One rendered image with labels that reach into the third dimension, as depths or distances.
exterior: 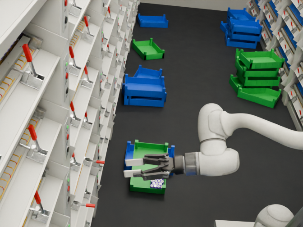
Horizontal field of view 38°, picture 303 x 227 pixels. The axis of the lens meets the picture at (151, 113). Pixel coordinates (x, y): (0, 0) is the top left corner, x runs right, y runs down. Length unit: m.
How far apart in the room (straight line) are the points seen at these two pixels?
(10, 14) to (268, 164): 2.40
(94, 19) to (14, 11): 1.02
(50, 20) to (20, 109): 0.27
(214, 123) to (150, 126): 1.41
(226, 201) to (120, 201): 0.60
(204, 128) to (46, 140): 0.79
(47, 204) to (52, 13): 0.50
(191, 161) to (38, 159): 0.78
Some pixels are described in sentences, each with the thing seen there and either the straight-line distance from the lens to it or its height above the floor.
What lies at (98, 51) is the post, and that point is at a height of 0.96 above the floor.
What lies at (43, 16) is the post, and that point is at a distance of 1.05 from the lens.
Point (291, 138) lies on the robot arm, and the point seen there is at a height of 0.88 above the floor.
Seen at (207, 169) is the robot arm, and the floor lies 0.68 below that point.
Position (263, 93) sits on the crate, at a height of 0.00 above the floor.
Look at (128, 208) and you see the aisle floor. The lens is 2.44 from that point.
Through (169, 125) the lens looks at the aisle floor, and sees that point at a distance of 3.12.
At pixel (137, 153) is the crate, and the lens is 2.66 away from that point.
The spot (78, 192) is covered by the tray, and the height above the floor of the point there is 0.49.
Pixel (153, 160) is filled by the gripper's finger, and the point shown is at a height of 0.64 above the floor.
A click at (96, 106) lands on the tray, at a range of 1.95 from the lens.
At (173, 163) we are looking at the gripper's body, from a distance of 1.72.
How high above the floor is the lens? 1.72
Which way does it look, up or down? 32 degrees down
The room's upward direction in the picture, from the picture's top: 6 degrees clockwise
